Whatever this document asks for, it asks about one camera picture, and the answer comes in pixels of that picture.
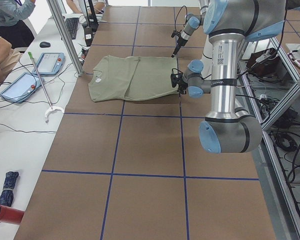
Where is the black computer mouse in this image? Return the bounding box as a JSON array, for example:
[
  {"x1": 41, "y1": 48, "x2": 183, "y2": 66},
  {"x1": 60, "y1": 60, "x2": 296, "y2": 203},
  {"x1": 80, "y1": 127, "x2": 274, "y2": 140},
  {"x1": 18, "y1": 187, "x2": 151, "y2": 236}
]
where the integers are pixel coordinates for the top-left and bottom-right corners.
[{"x1": 39, "y1": 41, "x2": 51, "y2": 48}]

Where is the aluminium frame post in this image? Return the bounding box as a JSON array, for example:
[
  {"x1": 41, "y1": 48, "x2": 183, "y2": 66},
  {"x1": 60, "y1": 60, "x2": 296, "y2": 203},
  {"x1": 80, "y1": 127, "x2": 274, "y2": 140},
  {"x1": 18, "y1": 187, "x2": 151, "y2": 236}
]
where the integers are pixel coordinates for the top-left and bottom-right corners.
[{"x1": 47, "y1": 0, "x2": 84, "y2": 77}]

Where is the folded dark blue umbrella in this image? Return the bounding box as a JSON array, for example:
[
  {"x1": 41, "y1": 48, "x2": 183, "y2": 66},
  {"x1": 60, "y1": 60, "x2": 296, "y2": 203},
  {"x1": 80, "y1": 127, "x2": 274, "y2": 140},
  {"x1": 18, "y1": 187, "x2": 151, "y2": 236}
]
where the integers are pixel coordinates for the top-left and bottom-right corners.
[{"x1": 0, "y1": 171, "x2": 19, "y2": 207}]

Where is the near blue teach pendant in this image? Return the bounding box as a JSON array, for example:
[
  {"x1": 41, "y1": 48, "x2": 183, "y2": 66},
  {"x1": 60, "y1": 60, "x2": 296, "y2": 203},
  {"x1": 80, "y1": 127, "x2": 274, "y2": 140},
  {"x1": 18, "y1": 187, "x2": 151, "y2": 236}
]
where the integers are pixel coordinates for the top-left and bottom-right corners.
[{"x1": 0, "y1": 72, "x2": 42, "y2": 103}]

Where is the person in grey shirt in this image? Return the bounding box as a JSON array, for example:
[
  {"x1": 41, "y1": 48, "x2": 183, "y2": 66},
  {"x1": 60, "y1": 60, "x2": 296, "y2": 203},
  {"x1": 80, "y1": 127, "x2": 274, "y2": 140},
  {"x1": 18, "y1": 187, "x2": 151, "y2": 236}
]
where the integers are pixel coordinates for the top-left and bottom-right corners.
[{"x1": 0, "y1": 0, "x2": 36, "y2": 49}]

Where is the far blue teach pendant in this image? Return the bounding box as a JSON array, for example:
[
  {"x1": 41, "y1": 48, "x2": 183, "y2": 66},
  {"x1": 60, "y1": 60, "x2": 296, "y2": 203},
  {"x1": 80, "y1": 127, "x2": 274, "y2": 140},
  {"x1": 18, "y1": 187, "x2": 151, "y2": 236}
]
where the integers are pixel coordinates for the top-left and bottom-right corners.
[{"x1": 36, "y1": 52, "x2": 65, "y2": 76}]

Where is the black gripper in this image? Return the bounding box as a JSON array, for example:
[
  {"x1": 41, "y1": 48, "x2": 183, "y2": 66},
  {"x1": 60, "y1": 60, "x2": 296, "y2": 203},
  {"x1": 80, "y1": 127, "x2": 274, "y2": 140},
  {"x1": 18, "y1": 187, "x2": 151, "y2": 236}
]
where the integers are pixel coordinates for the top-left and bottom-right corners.
[
  {"x1": 177, "y1": 74, "x2": 188, "y2": 95},
  {"x1": 171, "y1": 36, "x2": 188, "y2": 58}
]

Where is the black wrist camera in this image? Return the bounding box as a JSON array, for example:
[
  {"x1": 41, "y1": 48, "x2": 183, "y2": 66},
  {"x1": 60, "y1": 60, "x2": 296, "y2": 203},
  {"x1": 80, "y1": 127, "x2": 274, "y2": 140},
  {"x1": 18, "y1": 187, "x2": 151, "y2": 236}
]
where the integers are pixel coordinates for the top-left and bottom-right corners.
[{"x1": 170, "y1": 73, "x2": 179, "y2": 88}]

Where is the person in beige shirt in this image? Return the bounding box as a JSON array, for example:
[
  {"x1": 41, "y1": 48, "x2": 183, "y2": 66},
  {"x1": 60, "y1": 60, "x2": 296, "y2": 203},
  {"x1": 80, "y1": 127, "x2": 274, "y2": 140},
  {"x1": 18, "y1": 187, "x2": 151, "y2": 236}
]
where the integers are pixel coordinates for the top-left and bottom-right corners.
[{"x1": 0, "y1": 36, "x2": 23, "y2": 84}]

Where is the reacher grabber stick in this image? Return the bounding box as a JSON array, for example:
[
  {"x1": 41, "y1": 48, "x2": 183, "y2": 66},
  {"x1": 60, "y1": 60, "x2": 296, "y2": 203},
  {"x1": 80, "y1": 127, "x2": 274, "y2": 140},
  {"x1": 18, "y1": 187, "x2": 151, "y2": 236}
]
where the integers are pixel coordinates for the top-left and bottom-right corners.
[{"x1": 27, "y1": 51, "x2": 65, "y2": 124}]

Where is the red cylinder bottle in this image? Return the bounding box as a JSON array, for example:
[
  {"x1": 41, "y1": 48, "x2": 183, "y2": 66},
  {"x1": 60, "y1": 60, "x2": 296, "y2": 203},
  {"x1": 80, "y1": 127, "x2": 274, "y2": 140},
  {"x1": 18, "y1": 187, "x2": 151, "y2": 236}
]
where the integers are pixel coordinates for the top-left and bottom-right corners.
[{"x1": 0, "y1": 204, "x2": 25, "y2": 225}]

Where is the blue teach pendant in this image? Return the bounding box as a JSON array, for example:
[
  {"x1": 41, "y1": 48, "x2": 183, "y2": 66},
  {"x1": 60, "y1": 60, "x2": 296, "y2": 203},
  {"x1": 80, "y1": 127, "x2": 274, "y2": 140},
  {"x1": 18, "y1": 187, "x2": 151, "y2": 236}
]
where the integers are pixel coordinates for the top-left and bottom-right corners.
[
  {"x1": 0, "y1": 72, "x2": 42, "y2": 103},
  {"x1": 36, "y1": 52, "x2": 65, "y2": 76}
]

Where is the olive green long-sleeve shirt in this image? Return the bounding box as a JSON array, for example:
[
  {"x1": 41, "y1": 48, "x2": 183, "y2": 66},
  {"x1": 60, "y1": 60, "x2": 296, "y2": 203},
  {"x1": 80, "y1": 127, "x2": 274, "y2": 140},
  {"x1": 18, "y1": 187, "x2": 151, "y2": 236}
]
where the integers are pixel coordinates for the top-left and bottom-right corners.
[{"x1": 88, "y1": 55, "x2": 177, "y2": 102}]

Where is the black keyboard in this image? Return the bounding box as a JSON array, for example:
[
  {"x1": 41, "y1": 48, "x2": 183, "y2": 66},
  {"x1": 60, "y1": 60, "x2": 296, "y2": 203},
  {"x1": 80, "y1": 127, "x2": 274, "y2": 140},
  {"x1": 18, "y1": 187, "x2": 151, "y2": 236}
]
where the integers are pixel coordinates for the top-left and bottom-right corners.
[{"x1": 65, "y1": 17, "x2": 79, "y2": 40}]

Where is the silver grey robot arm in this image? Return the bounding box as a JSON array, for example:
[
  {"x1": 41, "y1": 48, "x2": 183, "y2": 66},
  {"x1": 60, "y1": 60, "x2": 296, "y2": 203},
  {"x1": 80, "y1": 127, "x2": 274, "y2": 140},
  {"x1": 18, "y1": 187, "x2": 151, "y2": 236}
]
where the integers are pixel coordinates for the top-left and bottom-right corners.
[
  {"x1": 171, "y1": 13, "x2": 204, "y2": 58},
  {"x1": 170, "y1": 0, "x2": 287, "y2": 154}
]

